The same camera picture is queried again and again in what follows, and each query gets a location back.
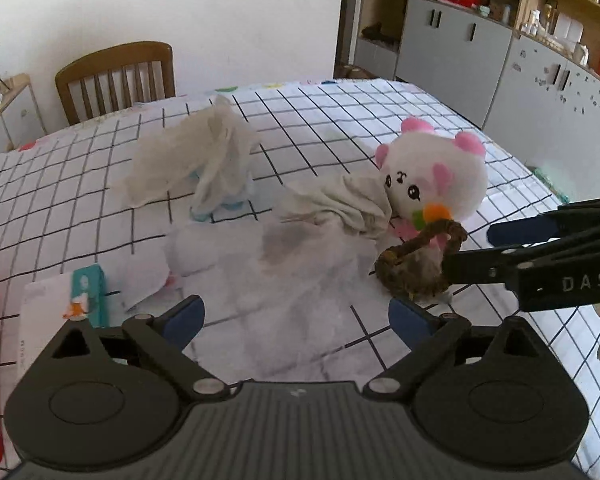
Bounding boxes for grey cabinet with stickers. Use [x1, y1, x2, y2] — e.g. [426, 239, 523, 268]
[482, 35, 600, 196]

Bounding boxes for dark shoes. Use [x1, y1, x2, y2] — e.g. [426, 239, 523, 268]
[362, 22, 399, 46]

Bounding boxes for translucent plastic sheet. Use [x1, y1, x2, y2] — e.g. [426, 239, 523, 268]
[166, 220, 382, 382]

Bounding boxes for white gauze cloth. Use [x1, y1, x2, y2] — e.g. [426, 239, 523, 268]
[111, 101, 259, 217]

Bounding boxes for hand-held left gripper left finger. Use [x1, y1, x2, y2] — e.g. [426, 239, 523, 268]
[45, 294, 231, 403]

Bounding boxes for white drawer cabinet wooden top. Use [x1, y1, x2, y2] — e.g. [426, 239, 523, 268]
[0, 74, 47, 154]

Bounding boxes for green cloth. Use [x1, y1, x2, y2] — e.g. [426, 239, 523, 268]
[531, 165, 572, 202]

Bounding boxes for grey two-door cabinet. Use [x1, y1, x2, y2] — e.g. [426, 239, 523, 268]
[395, 0, 514, 129]

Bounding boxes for wooden chair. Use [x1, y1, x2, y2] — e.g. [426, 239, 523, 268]
[55, 41, 176, 127]

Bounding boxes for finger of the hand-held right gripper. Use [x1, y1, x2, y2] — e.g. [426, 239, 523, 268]
[486, 198, 600, 248]
[441, 225, 600, 287]

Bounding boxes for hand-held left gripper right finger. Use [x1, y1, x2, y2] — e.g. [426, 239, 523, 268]
[362, 297, 556, 402]

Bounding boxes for small woven basket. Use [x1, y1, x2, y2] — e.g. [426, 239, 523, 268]
[374, 220, 469, 302]

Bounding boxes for white teal tissue box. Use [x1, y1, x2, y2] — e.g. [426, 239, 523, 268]
[19, 263, 112, 367]

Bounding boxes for white and pink plush toy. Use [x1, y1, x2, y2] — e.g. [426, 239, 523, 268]
[375, 116, 489, 247]

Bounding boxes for off-white cloth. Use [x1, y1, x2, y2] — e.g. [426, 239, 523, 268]
[279, 172, 396, 242]

